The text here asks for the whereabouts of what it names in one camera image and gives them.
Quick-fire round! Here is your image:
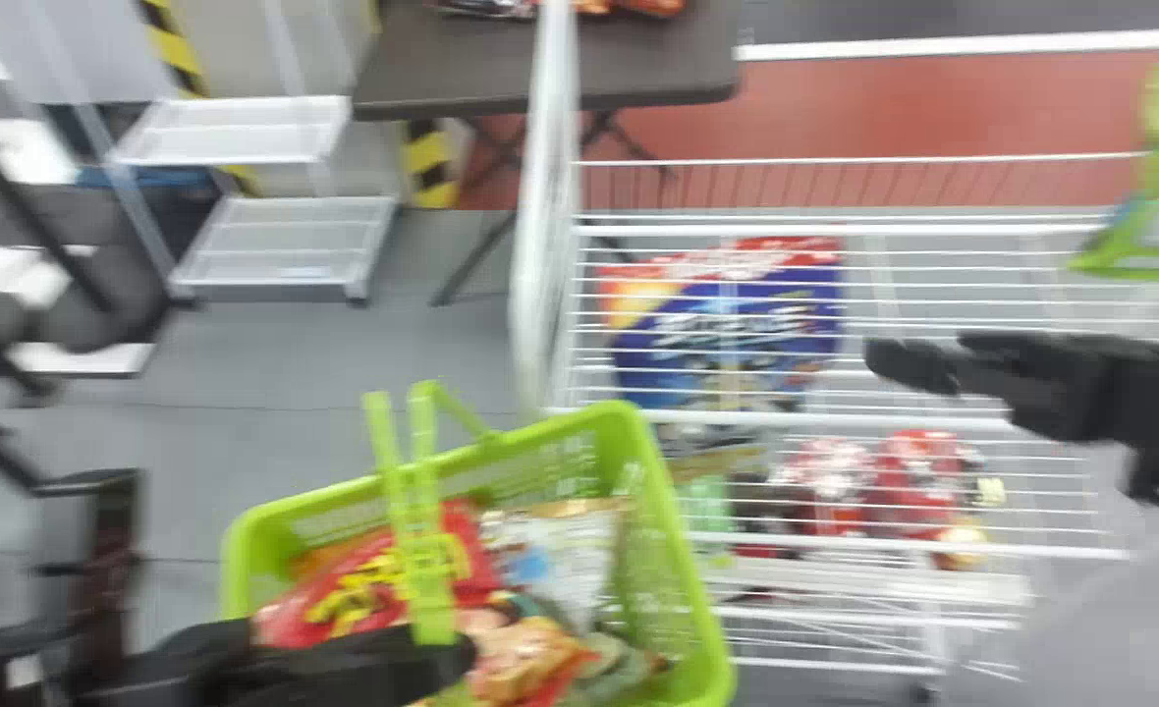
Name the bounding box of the blue snack packet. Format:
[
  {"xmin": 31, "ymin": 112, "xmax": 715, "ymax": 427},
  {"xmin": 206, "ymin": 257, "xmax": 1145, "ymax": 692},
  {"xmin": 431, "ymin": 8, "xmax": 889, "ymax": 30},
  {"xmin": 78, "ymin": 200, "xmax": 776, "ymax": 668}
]
[{"xmin": 597, "ymin": 238, "xmax": 848, "ymax": 411}]

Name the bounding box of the orange snack packet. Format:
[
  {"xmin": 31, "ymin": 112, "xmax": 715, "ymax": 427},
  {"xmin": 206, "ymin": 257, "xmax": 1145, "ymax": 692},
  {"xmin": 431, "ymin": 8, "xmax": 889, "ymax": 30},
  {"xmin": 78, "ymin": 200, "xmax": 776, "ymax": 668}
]
[{"xmin": 447, "ymin": 614, "xmax": 605, "ymax": 707}]

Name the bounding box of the green snack packet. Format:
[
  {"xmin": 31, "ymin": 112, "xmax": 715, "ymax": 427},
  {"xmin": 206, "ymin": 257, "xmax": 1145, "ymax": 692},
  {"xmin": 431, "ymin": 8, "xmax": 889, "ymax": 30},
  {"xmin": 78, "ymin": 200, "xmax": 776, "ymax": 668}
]
[{"xmin": 1069, "ymin": 57, "xmax": 1159, "ymax": 288}]

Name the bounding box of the striped post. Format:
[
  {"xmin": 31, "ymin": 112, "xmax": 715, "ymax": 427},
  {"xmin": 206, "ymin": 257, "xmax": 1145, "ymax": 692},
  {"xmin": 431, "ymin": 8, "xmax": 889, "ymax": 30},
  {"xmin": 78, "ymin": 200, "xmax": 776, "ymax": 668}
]
[
  {"xmin": 404, "ymin": 118, "xmax": 462, "ymax": 210},
  {"xmin": 138, "ymin": 0, "xmax": 211, "ymax": 99}
]

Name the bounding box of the dark side table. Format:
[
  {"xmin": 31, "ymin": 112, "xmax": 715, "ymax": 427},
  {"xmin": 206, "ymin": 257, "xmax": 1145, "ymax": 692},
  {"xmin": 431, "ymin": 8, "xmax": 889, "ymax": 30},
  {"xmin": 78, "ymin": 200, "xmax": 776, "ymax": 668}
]
[{"xmin": 351, "ymin": 0, "xmax": 744, "ymax": 307}]

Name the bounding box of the white wire rack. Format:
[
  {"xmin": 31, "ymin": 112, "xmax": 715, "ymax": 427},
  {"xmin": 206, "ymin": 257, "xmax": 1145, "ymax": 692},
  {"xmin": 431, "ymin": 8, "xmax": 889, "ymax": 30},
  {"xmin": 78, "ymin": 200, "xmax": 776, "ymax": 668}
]
[{"xmin": 507, "ymin": 0, "xmax": 1159, "ymax": 688}]

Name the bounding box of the green basket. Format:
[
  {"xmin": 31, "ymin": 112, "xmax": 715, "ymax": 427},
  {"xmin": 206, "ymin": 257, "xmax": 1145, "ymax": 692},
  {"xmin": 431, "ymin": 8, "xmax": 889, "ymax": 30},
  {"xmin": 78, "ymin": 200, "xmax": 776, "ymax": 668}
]
[{"xmin": 220, "ymin": 380, "xmax": 738, "ymax": 707}]

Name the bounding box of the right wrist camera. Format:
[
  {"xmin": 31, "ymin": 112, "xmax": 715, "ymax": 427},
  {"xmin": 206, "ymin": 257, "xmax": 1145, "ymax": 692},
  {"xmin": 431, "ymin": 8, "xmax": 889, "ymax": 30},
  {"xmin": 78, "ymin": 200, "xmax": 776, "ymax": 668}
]
[{"xmin": 864, "ymin": 332, "xmax": 1159, "ymax": 445}]

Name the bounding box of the white snack packet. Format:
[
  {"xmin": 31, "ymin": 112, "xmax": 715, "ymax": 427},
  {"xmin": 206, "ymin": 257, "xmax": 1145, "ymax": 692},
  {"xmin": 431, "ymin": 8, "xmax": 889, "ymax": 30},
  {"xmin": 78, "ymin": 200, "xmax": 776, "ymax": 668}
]
[{"xmin": 479, "ymin": 497, "xmax": 632, "ymax": 634}]

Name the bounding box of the white shelf trolley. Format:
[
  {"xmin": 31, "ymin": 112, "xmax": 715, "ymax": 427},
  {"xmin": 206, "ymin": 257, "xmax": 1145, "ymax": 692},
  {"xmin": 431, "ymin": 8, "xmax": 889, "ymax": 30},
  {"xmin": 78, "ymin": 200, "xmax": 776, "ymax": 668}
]
[{"xmin": 106, "ymin": 0, "xmax": 401, "ymax": 305}]

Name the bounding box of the red snack packet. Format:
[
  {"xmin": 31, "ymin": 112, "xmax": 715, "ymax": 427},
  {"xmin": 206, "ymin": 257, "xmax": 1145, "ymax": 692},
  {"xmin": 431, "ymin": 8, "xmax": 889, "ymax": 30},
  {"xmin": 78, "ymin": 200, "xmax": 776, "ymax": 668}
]
[
  {"xmin": 872, "ymin": 428, "xmax": 1008, "ymax": 572},
  {"xmin": 253, "ymin": 499, "xmax": 504, "ymax": 651},
  {"xmin": 768, "ymin": 438, "xmax": 877, "ymax": 539}
]

